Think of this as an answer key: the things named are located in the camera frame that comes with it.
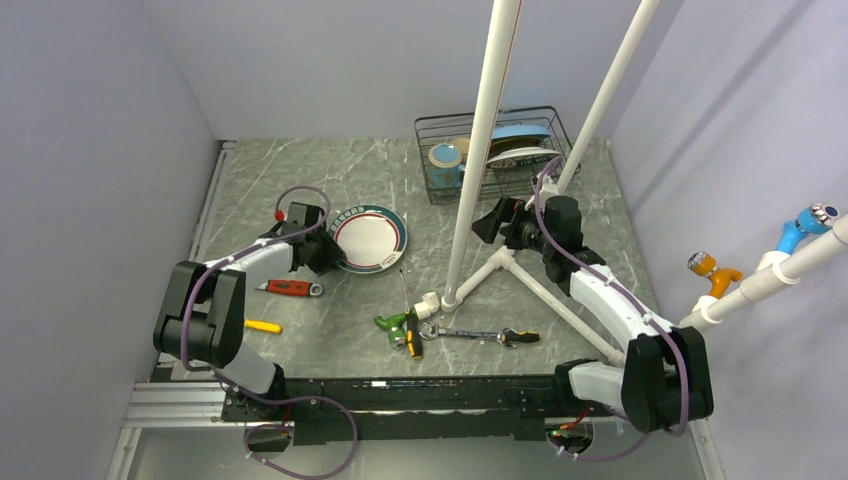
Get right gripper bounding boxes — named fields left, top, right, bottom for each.
left=470, top=196, right=556, bottom=256

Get red striped green rim plate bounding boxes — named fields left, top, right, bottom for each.
left=327, top=204, right=409, bottom=275

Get blue butterfly mug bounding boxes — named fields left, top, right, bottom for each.
left=427, top=143, right=465, bottom=197

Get green rimmed white plate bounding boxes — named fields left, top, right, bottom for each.
left=486, top=147, right=562, bottom=169

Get white ceramic bowl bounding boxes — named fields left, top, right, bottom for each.
left=451, top=137, right=470, bottom=163

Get blue plate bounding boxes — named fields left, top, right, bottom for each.
left=491, top=124, right=550, bottom=142

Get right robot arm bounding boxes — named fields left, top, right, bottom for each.
left=472, top=195, right=714, bottom=433

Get white pvc elbow fitting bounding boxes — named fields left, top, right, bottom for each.
left=413, top=292, right=441, bottom=320

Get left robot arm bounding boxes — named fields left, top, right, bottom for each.
left=153, top=202, right=344, bottom=420

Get small yellow screwdriver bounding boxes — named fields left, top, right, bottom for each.
left=244, top=320, right=283, bottom=335

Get green pipe fitting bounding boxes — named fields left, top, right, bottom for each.
left=373, top=312, right=408, bottom=348

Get steel ratchet wrench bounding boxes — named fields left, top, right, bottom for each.
left=418, top=321, right=541, bottom=348

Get black yellow screwdriver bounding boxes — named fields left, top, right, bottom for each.
left=399, top=269, right=423, bottom=360

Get orange valve knob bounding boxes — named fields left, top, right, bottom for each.
left=687, top=251, right=744, bottom=299

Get blue valve knob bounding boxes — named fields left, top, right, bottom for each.
left=775, top=202, right=841, bottom=255

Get red handled adjustable wrench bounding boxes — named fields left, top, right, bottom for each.
left=257, top=279, right=324, bottom=297

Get black wire dish rack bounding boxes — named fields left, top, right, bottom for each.
left=414, top=106, right=573, bottom=205

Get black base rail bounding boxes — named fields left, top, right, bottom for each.
left=221, top=374, right=611, bottom=446

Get white pvc pipe frame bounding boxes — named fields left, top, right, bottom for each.
left=437, top=1, right=847, bottom=366

